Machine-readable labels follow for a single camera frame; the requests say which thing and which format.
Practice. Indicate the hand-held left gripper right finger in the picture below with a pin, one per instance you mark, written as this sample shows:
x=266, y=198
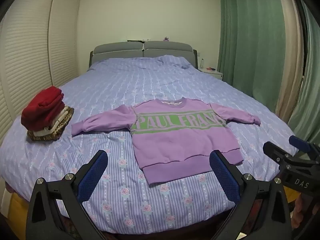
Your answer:
x=223, y=176

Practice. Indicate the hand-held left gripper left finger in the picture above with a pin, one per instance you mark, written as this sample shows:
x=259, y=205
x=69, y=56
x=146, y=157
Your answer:
x=92, y=175

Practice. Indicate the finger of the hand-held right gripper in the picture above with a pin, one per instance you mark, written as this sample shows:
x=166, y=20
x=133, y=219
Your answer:
x=300, y=142
x=276, y=152

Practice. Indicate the purple sweatshirt with green print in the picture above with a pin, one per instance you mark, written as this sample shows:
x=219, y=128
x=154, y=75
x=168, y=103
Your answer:
x=175, y=142

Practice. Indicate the green curtain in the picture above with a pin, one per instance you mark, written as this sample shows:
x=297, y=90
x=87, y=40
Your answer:
x=247, y=37
x=308, y=85

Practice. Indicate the folded brown knit garment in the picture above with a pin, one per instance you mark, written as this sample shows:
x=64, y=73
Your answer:
x=46, y=137

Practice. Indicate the folded cream garment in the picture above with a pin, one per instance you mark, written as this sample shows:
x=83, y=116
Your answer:
x=61, y=116

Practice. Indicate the folded red sweater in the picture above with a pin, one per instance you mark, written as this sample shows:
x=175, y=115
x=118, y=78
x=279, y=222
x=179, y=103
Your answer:
x=42, y=107

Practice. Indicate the beige curtain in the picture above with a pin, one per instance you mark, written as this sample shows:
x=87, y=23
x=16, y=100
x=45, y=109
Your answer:
x=291, y=55

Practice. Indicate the white nightstand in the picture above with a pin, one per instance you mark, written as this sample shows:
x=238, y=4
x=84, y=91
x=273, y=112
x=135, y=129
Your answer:
x=213, y=73

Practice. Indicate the small red item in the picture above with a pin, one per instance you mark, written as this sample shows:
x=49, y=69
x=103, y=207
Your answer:
x=211, y=68

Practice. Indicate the bed with striped floral sheet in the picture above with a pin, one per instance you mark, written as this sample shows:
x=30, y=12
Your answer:
x=150, y=80

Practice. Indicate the clear bottle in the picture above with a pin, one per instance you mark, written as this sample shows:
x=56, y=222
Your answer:
x=202, y=63

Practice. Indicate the grey padded headboard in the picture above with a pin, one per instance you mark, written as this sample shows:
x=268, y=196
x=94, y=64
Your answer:
x=120, y=50

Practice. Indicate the cream louvred wardrobe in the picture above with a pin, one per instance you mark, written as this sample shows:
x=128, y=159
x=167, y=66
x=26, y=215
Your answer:
x=27, y=47

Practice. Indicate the small purple toy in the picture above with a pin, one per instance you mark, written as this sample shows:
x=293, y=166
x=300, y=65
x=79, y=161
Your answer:
x=165, y=39

